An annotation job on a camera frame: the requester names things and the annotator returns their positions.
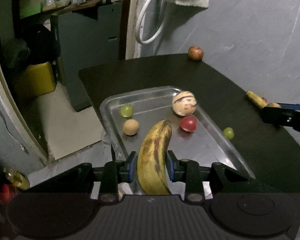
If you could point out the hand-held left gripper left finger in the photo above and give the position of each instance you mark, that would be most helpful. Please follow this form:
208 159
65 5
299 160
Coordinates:
133 167

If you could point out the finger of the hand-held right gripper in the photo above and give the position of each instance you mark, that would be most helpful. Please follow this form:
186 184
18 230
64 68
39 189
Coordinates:
292 105
275 116

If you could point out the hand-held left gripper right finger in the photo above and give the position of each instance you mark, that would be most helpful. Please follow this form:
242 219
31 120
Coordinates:
171 167

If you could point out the striped pepino melon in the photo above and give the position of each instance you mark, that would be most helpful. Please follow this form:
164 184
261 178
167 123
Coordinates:
273 105
184 103

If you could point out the small red cherry tomato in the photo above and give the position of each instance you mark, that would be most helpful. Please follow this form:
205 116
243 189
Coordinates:
264 99

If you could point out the short spotted banana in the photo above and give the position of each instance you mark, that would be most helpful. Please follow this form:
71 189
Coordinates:
155 155

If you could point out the long yellow banana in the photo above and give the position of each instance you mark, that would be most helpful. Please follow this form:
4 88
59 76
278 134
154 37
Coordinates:
256 99

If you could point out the tan round longan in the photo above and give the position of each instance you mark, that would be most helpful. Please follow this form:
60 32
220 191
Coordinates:
131 127

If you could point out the large red cherry tomato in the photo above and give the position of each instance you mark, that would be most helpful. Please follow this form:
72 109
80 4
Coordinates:
188 124

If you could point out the green grape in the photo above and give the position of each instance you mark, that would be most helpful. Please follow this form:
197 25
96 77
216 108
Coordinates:
228 133
126 110

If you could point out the metal tray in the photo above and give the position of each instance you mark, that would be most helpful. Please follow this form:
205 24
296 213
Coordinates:
150 112

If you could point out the red apple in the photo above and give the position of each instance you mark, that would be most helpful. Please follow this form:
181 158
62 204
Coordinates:
195 53

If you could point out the yellow bottle with red cap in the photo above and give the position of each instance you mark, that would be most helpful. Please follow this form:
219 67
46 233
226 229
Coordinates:
16 180

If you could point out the grey cabinet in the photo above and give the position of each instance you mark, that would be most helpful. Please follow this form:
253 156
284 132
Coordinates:
90 55

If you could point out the yellow container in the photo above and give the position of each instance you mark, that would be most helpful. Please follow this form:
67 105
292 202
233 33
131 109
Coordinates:
35 80

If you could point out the black bag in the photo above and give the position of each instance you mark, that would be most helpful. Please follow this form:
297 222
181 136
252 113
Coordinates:
40 42

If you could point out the dark plastic bag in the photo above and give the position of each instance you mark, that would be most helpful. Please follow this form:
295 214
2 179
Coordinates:
17 48

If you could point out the wooden board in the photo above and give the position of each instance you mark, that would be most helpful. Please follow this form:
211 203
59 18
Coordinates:
72 7

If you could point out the small white bottle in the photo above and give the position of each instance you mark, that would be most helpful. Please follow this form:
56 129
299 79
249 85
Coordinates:
50 0

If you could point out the green box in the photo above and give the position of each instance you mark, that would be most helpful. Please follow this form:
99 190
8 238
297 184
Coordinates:
30 10

